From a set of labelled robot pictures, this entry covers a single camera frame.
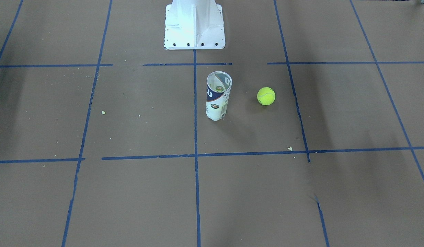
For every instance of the white pedestal column base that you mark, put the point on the white pedestal column base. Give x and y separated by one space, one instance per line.
194 24

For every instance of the clear tennis ball can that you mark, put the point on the clear tennis ball can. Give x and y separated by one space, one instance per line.
219 85

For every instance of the yellow tennis ball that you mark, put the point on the yellow tennis ball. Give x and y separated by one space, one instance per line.
266 96

